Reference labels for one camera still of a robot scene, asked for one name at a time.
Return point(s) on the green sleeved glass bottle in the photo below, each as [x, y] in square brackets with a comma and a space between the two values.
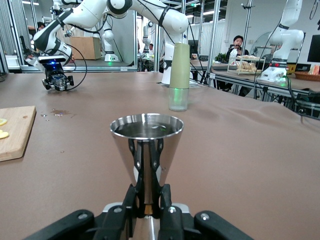
[180, 70]

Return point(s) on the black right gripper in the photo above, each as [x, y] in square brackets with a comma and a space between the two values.
[56, 72]

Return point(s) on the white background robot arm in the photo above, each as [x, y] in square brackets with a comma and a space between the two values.
[108, 42]
[147, 37]
[287, 37]

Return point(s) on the liquid spill puddle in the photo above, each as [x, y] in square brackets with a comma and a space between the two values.
[60, 112]

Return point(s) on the small clear glass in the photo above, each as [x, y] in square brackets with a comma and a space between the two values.
[59, 83]

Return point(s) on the lemon slice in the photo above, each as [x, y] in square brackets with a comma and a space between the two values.
[3, 121]

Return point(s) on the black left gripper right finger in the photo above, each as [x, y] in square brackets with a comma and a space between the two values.
[180, 225]

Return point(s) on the cardboard box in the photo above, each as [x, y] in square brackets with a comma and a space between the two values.
[85, 47]

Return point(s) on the steel double jigger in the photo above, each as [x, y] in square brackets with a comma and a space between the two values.
[147, 150]

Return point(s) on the person in black shirt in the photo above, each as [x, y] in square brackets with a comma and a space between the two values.
[237, 47]

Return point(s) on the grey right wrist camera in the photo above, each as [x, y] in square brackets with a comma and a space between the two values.
[51, 59]

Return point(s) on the wicker basket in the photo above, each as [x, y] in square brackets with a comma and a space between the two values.
[307, 76]

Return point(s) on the yellow plastic knife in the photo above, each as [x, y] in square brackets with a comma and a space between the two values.
[3, 134]

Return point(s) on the black monitor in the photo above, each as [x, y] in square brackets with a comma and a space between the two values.
[314, 48]

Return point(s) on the wooden cutting board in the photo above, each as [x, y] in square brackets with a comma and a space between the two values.
[15, 135]

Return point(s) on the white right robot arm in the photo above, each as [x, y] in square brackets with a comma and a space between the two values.
[85, 15]

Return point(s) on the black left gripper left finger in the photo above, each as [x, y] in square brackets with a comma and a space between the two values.
[105, 225]

